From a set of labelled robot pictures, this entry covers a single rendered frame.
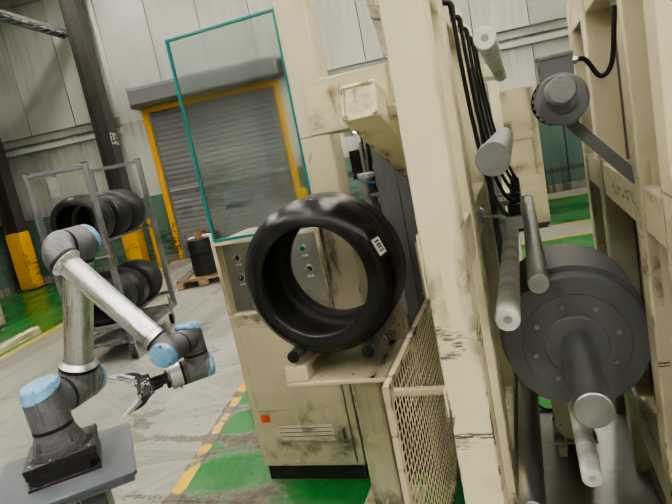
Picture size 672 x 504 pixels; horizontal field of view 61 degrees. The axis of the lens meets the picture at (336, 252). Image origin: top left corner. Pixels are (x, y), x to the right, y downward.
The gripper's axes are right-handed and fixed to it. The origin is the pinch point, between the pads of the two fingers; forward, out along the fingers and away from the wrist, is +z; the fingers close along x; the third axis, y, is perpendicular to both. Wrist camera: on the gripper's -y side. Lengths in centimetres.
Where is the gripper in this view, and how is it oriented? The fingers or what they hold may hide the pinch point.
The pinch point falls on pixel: (112, 398)
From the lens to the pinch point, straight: 226.0
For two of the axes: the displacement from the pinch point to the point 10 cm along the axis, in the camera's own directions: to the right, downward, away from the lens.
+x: 3.5, 9.2, -1.8
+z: -8.9, 2.7, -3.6
